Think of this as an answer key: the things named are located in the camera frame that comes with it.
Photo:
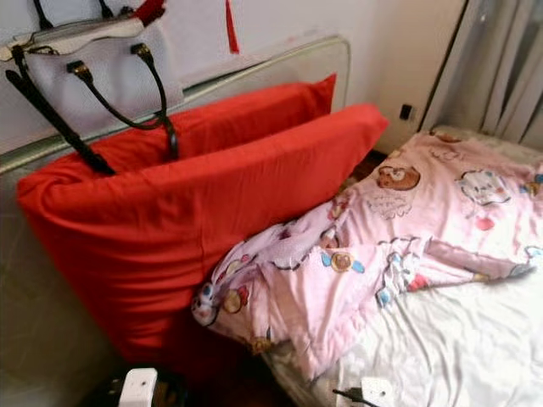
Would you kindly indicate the grey curtain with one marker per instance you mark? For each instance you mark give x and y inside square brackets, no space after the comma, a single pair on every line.
[501,68]

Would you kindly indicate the red hanging tassel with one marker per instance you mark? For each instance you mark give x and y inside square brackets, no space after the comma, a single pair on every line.
[232,34]

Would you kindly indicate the bed with white floral sheet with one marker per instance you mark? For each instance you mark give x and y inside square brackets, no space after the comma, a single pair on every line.
[458,348]

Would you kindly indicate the black wall socket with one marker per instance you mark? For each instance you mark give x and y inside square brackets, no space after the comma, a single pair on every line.
[405,111]

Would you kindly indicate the red bag charm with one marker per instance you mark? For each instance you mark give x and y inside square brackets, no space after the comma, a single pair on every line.
[151,10]

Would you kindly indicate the large red cushion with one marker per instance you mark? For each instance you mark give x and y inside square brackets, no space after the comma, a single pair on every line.
[161,237]

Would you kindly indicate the flat red cushion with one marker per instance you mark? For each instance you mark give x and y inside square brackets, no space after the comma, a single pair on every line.
[237,119]

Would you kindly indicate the pink cartoon print blanket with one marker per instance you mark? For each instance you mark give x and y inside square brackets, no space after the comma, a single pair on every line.
[390,246]

